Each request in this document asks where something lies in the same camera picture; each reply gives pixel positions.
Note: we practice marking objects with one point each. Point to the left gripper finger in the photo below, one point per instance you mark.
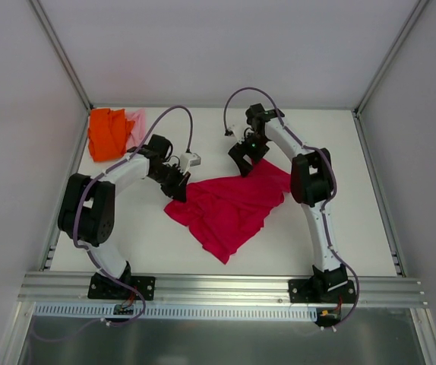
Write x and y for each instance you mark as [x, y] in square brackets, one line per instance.
[171, 190]
[180, 188]

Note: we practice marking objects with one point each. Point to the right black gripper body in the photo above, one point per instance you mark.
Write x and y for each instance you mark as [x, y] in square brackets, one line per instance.
[248, 150]

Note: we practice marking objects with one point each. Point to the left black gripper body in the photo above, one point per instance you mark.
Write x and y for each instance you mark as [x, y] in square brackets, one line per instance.
[177, 182]

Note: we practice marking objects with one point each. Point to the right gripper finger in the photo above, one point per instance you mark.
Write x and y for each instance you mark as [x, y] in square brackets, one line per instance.
[237, 156]
[246, 165]

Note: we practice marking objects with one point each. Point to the red t shirt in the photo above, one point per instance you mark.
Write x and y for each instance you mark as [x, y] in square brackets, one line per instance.
[222, 214]

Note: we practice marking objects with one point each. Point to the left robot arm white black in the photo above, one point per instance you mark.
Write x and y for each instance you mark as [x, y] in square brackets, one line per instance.
[87, 214]

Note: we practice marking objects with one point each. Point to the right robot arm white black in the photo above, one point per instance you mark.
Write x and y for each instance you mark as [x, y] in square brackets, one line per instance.
[312, 185]

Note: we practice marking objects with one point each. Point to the pink t shirt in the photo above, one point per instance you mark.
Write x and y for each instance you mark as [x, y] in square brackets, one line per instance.
[138, 129]

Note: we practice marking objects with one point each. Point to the orange t shirt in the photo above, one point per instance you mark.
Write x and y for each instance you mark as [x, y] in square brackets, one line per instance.
[107, 134]

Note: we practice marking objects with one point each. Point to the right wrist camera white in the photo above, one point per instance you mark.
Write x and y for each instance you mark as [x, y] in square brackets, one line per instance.
[234, 131]

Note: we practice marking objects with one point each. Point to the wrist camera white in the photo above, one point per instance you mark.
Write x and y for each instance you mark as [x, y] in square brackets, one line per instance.
[189, 160]
[234, 131]

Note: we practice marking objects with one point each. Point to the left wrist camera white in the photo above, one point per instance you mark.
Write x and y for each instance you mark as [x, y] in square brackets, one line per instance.
[189, 160]

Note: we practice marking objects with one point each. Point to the right aluminium frame post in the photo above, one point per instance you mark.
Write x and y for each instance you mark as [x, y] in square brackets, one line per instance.
[401, 37]

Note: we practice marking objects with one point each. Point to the aluminium frame post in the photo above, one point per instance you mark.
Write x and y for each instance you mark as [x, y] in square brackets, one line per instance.
[401, 37]
[59, 50]

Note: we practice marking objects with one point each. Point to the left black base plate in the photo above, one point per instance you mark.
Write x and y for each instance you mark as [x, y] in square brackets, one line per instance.
[102, 288]

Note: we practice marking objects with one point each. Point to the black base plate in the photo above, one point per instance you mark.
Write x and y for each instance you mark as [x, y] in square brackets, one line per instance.
[311, 291]
[102, 288]

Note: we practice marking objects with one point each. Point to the white slotted cable duct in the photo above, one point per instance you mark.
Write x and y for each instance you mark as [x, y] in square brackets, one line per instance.
[175, 311]

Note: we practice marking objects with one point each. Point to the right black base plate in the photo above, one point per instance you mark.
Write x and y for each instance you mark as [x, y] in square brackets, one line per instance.
[311, 291]

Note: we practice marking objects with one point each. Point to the aluminium mounting rail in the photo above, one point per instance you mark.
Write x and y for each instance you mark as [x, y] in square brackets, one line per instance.
[227, 290]

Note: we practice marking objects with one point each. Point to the left aluminium frame post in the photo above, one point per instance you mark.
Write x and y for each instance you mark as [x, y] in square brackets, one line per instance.
[59, 50]

